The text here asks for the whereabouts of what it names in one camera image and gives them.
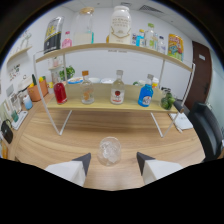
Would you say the small blue-labelled bottle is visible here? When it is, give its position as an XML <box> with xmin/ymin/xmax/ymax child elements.
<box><xmin>135</xmin><ymin>28</ymin><xmax>146</xmax><ymax>48</ymax></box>

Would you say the light blue cup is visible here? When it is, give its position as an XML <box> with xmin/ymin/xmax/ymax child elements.
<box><xmin>22</xmin><ymin>94</ymin><xmax>34</xmax><ymax>111</ymax></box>

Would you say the white-framed wooden shelf rack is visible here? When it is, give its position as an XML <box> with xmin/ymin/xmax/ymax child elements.
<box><xmin>32</xmin><ymin>42</ymin><xmax>197</xmax><ymax>138</ymax></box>

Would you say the brown door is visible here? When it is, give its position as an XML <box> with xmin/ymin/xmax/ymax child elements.
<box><xmin>184</xmin><ymin>40</ymin><xmax>213</xmax><ymax>111</ymax></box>

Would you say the small pink bottle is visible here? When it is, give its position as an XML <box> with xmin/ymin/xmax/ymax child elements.
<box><xmin>61</xmin><ymin>30</ymin><xmax>73</xmax><ymax>50</ymax></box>

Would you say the black and yellow snack bag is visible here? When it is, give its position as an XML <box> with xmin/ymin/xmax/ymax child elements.
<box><xmin>43</xmin><ymin>15</ymin><xmax>65</xmax><ymax>55</ymax></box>

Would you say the white tray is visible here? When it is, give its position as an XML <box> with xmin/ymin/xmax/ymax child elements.
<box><xmin>11</xmin><ymin>110</ymin><xmax>29</xmax><ymax>131</ymax></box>

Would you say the yellow orange snack bag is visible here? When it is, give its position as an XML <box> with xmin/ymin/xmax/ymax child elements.
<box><xmin>167</xmin><ymin>33</ymin><xmax>185</xmax><ymax>62</ymax></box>

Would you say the orange storage basket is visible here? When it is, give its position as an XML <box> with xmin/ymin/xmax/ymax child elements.
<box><xmin>27</xmin><ymin>79</ymin><xmax>50</xmax><ymax>103</ymax></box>

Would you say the white zip pouch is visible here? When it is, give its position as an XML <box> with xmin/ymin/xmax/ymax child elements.
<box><xmin>168</xmin><ymin>112</ymin><xmax>194</xmax><ymax>132</ymax></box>

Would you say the black handbag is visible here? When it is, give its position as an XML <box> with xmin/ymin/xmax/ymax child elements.
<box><xmin>0</xmin><ymin>119</ymin><xmax>14</xmax><ymax>145</ymax></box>

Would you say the green-capped clear bottle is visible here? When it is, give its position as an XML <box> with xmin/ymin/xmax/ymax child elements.
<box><xmin>144</xmin><ymin>22</ymin><xmax>156</xmax><ymax>49</ymax></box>

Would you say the white milk bottle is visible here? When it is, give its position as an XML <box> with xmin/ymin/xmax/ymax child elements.
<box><xmin>108</xmin><ymin>5</ymin><xmax>133</xmax><ymax>45</ymax></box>

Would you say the green potted plant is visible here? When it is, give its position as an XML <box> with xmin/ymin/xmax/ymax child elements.
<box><xmin>59</xmin><ymin>65</ymin><xmax>76</xmax><ymax>81</ymax></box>

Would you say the white photo frame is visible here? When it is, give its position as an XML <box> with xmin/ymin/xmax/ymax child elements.
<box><xmin>9</xmin><ymin>93</ymin><xmax>23</xmax><ymax>113</ymax></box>

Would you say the clear glass with ice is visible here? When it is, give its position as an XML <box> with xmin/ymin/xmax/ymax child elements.
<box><xmin>97</xmin><ymin>136</ymin><xmax>123</xmax><ymax>167</ymax></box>

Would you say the red liquid glass bottle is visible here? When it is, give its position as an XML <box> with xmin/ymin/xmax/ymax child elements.
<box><xmin>53</xmin><ymin>74</ymin><xmax>68</xmax><ymax>105</ymax></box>

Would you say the wooden wall shelf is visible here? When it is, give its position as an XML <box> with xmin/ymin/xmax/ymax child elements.
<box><xmin>6</xmin><ymin>45</ymin><xmax>34</xmax><ymax>64</ymax></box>

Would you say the clear bottle with red label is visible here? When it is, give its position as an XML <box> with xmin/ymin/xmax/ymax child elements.
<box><xmin>110</xmin><ymin>69</ymin><xmax>126</xmax><ymax>106</ymax></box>

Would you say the green cup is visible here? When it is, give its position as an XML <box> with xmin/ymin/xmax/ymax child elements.
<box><xmin>10</xmin><ymin>109</ymin><xmax>19</xmax><ymax>123</ymax></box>

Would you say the cork-lidded jar of limes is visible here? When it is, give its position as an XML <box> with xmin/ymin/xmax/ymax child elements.
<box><xmin>159</xmin><ymin>88</ymin><xmax>176</xmax><ymax>111</ymax></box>

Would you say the black office chair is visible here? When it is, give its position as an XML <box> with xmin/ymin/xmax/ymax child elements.
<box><xmin>187</xmin><ymin>101</ymin><xmax>224</xmax><ymax>163</ymax></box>

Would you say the blue liquid small bottle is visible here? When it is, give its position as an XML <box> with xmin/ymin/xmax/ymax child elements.
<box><xmin>137</xmin><ymin>73</ymin><xmax>155</xmax><ymax>108</ymax></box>

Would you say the small clear plastic bottle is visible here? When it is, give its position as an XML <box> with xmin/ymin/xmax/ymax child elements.
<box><xmin>157</xmin><ymin>35</ymin><xmax>167</xmax><ymax>55</ymax></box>

